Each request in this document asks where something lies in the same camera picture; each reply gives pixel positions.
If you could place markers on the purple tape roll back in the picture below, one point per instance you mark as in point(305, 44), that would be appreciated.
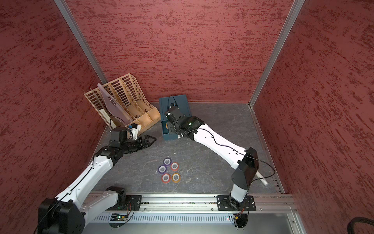
point(167, 162)

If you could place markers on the white beige paper folder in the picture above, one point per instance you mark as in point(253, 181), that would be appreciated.
point(103, 112)

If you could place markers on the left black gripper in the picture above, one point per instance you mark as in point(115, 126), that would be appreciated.
point(146, 143)

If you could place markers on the red tape roll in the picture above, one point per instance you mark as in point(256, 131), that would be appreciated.
point(166, 178)
point(174, 166)

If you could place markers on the aluminium front rail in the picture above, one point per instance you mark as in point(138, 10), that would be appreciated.
point(201, 209)

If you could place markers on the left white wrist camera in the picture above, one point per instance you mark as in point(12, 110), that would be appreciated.
point(135, 129)

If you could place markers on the grey translucent folder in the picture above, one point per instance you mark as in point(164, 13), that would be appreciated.
point(114, 107)

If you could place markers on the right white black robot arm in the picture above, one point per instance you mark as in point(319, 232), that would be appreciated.
point(243, 161)

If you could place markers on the orange tape roll front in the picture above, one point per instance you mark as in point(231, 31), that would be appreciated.
point(176, 177)

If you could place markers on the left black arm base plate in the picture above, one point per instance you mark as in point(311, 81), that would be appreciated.
point(127, 203)

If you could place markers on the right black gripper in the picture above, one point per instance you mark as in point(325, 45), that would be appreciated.
point(171, 122)

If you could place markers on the left aluminium corner post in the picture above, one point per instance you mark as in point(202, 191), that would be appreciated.
point(74, 27)

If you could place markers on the teal three drawer cabinet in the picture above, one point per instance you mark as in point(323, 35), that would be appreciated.
point(171, 109)

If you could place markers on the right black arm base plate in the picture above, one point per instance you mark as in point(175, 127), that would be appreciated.
point(225, 204)

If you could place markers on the aluminium corner post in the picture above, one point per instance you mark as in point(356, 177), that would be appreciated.
point(286, 28)
point(74, 27)

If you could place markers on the purple tape roll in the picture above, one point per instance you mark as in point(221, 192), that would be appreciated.
point(167, 162)
point(162, 169)

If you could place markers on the red tape roll middle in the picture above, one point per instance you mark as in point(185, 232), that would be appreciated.
point(174, 166)

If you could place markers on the right aluminium corner post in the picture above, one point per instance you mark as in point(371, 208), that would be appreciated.
point(286, 28)

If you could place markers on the beige plastic file organizer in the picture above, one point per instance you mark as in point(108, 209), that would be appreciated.
point(128, 94)

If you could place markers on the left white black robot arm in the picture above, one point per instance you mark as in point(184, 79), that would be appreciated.
point(67, 213)

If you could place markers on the red tape roll front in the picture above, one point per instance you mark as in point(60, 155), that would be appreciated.
point(166, 178)

